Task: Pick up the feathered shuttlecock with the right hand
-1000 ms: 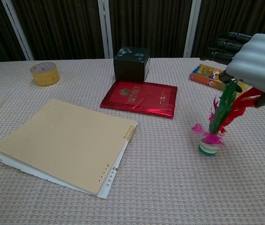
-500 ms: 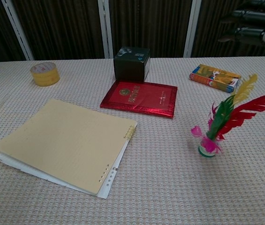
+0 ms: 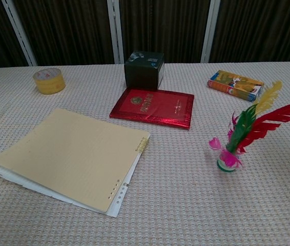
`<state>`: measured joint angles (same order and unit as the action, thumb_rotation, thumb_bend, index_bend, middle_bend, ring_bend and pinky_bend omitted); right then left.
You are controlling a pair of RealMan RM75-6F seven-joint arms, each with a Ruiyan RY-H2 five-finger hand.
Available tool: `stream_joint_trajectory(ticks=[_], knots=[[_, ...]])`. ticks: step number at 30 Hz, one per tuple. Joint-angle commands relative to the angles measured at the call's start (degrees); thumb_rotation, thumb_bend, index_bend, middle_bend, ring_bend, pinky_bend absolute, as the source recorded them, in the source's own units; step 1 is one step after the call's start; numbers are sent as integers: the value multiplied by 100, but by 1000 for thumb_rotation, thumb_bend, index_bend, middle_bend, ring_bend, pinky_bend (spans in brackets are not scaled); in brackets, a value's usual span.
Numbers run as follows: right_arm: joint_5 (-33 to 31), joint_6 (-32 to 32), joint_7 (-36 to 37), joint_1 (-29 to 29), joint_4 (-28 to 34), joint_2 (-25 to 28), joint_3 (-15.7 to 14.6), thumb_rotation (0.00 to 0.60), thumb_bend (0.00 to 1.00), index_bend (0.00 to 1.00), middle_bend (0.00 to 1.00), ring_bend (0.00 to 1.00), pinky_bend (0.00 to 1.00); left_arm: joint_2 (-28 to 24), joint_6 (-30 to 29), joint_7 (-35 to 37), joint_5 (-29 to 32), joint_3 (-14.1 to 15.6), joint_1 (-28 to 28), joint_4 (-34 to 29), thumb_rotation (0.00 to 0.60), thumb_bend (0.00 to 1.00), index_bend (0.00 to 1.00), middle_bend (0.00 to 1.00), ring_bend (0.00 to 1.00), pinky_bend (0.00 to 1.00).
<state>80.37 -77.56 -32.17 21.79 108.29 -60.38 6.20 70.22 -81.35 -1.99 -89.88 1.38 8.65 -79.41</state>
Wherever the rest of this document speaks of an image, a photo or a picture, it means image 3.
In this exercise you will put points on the yellow packing tape roll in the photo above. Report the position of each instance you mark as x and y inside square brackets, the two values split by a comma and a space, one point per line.
[49, 81]

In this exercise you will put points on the grey aluminium extrusion bar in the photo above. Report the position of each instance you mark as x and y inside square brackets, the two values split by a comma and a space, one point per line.
[210, 30]
[114, 30]
[19, 32]

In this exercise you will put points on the beige loose-leaf paper pad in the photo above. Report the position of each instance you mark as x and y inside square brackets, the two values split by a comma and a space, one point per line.
[68, 153]

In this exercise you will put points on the white punched loose-leaf sheets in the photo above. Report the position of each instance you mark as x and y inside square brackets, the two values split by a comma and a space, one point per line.
[124, 194]

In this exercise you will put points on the woven beige tablecloth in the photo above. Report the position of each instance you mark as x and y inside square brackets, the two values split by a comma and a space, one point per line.
[186, 205]

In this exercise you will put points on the red foil certificate booklet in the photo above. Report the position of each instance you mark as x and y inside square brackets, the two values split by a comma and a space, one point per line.
[155, 107]

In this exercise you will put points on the dark green cube box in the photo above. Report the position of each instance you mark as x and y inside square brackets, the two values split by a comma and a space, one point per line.
[142, 74]

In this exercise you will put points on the colourful small carton box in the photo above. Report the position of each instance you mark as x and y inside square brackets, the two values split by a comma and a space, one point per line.
[237, 83]

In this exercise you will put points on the colourful feather shuttlecock green base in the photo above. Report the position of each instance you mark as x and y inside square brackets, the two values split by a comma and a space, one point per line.
[239, 133]

